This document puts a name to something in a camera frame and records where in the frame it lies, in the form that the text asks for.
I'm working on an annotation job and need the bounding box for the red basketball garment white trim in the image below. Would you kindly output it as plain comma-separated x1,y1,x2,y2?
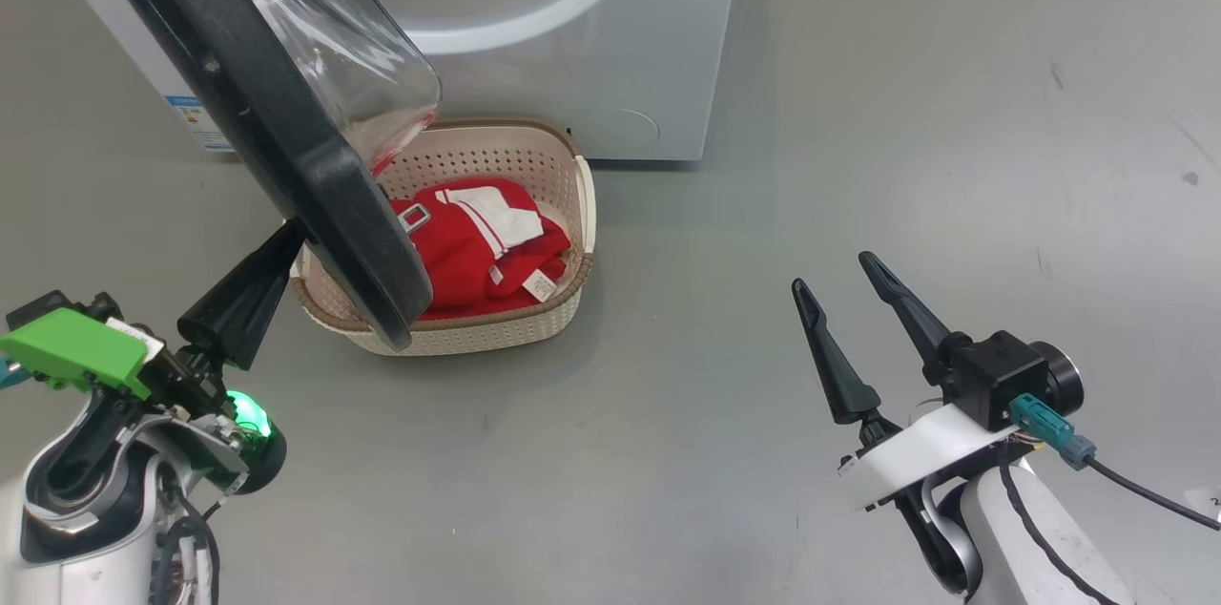
434,177,573,303

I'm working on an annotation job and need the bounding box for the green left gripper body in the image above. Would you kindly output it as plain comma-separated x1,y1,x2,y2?
0,307,239,415

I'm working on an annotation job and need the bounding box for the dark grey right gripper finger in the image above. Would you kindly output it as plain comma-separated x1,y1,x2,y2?
858,251,955,386
791,278,883,425

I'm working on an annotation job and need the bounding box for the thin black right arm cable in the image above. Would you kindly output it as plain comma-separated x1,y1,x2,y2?
997,460,1123,605

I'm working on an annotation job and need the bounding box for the right camera cable teal plug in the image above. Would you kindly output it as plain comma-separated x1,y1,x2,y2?
1008,393,1221,532

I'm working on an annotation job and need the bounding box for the washing machine door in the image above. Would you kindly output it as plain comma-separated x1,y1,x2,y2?
72,0,443,353

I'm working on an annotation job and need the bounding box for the blue energy label sticker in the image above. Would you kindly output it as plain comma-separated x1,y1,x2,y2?
164,95,236,154

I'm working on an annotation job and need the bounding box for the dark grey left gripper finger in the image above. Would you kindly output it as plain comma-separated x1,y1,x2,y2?
177,218,308,372

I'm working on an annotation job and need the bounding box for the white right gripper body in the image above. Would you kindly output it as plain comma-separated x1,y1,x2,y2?
838,403,1036,511

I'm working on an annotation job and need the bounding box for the cream perforated laundry basket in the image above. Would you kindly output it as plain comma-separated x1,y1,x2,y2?
289,116,597,357

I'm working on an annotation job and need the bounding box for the red basketball jersey number 23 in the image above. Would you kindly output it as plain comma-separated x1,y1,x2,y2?
389,195,502,320

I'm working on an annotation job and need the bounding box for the white front-load washing machine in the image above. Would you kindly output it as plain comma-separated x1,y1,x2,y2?
24,0,748,165

